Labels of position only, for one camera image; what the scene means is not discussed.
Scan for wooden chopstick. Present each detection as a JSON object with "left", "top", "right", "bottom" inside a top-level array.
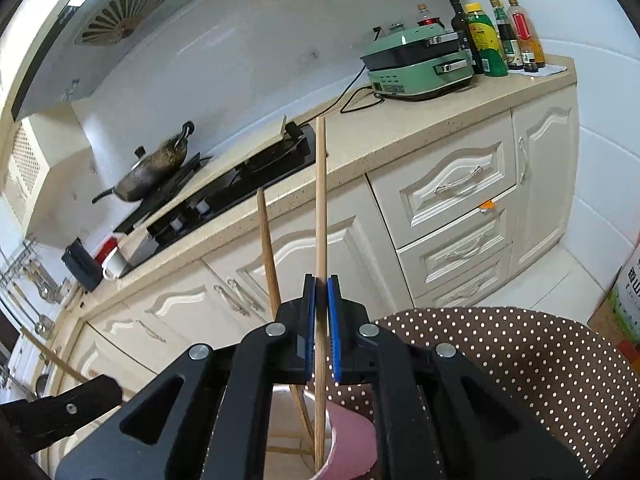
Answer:
[
  {"left": 314, "top": 116, "right": 328, "bottom": 472},
  {"left": 266, "top": 445, "right": 314, "bottom": 456},
  {"left": 256, "top": 188, "right": 314, "bottom": 443},
  {"left": 21, "top": 325, "right": 155, "bottom": 401}
]

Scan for pink cylindrical utensil holder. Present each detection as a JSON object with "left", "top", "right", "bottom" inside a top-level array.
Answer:
[{"left": 264, "top": 383, "right": 378, "bottom": 480}]

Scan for brown polka dot tablecloth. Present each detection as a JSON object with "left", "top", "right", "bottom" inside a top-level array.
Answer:
[{"left": 304, "top": 305, "right": 640, "bottom": 478}]

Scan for black electric kettle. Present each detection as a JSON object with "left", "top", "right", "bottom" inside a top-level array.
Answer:
[{"left": 61, "top": 237, "right": 103, "bottom": 292}]

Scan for white mug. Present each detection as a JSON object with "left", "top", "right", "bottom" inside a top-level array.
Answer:
[{"left": 102, "top": 246, "right": 128, "bottom": 282}]

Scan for base cabinets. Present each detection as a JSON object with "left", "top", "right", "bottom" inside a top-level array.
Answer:
[{"left": 44, "top": 84, "right": 582, "bottom": 480}]

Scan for red box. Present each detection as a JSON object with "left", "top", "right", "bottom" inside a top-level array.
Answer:
[{"left": 93, "top": 236, "right": 118, "bottom": 264}]

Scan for rice bag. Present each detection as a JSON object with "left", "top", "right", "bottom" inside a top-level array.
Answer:
[{"left": 588, "top": 246, "right": 640, "bottom": 368}]

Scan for upper lattice cabinet left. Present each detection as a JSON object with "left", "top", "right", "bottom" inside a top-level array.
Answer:
[{"left": 0, "top": 109, "right": 94, "bottom": 236}]

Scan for black induction cooker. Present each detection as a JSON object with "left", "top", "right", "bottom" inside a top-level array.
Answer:
[{"left": 112, "top": 153, "right": 212, "bottom": 234}]

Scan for black wok with lid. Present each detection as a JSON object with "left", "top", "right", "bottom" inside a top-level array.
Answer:
[{"left": 91, "top": 120, "right": 195, "bottom": 204}]

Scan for beige cutting board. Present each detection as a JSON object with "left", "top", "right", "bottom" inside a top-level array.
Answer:
[{"left": 119, "top": 114, "right": 289, "bottom": 266}]

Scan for black glass gas hob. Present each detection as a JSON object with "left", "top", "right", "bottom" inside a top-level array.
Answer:
[{"left": 125, "top": 122, "right": 314, "bottom": 274}]

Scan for green electric grill appliance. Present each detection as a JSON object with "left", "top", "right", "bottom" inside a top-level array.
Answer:
[{"left": 361, "top": 23, "right": 474, "bottom": 101}]

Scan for dark soy sauce bottle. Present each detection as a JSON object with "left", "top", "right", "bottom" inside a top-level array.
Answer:
[{"left": 489, "top": 0, "right": 524, "bottom": 70}]

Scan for green yellow oil bottle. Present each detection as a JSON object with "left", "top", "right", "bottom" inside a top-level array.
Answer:
[{"left": 464, "top": 2, "right": 508, "bottom": 77}]

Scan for red label vinegar bottle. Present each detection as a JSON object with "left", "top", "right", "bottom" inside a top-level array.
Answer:
[{"left": 506, "top": 0, "right": 546, "bottom": 67}]

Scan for dark glass sauce bottle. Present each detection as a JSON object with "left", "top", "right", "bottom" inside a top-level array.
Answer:
[{"left": 449, "top": 0, "right": 484, "bottom": 75}]

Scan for red label soda bottle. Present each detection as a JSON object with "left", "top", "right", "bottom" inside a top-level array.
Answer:
[{"left": 416, "top": 2, "right": 445, "bottom": 29}]

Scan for range hood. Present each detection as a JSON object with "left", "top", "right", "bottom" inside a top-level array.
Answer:
[{"left": 11, "top": 0, "right": 192, "bottom": 122}]

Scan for wall utensil rack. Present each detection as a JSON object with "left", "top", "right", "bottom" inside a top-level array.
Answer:
[{"left": 1, "top": 236, "right": 73, "bottom": 340}]

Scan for black power cable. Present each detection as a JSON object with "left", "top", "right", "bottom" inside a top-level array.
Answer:
[{"left": 294, "top": 29, "right": 388, "bottom": 129}]

